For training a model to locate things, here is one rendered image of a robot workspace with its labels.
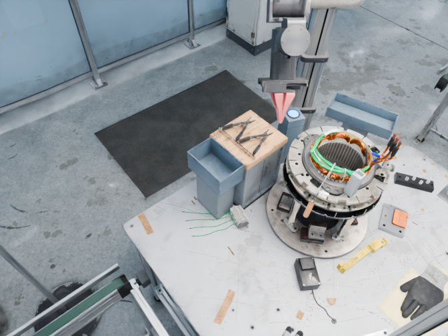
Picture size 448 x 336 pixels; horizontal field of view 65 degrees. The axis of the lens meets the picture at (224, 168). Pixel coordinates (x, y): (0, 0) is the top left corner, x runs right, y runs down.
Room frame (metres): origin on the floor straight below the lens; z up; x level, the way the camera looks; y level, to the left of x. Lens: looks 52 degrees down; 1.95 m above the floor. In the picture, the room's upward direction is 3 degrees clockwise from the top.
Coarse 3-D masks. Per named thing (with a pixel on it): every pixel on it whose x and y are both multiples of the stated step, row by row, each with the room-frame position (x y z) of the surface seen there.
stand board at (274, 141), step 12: (240, 120) 0.93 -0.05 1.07; (252, 120) 0.93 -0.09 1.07; (264, 120) 0.93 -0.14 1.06; (216, 132) 0.86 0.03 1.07; (228, 132) 0.87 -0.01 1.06; (252, 132) 0.87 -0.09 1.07; (264, 132) 0.87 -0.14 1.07; (276, 132) 0.88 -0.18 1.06; (228, 144) 0.81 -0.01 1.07; (252, 144) 0.81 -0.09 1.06; (264, 144) 0.82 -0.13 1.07; (276, 144) 0.82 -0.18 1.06; (240, 156) 0.76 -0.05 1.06; (264, 156) 0.77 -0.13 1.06
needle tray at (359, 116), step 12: (336, 96) 1.11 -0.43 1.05; (348, 96) 1.09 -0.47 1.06; (336, 108) 1.06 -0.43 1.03; (348, 108) 1.07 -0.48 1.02; (360, 108) 1.06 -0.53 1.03; (372, 108) 1.04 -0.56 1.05; (348, 120) 0.98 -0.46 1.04; (360, 120) 0.96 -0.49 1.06; (372, 120) 1.00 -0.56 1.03; (384, 120) 1.01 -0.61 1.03; (396, 120) 0.97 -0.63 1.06; (360, 132) 0.97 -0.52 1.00; (372, 132) 0.94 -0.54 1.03; (384, 132) 0.92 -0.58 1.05
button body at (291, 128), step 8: (288, 112) 1.02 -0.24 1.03; (288, 120) 0.97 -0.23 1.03; (296, 120) 0.98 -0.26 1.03; (304, 120) 0.99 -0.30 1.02; (280, 128) 1.01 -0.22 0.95; (288, 128) 0.97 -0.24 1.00; (296, 128) 0.98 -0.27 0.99; (288, 136) 0.97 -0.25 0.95; (296, 136) 0.98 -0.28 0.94; (288, 144) 0.97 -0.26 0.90; (288, 152) 0.98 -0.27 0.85
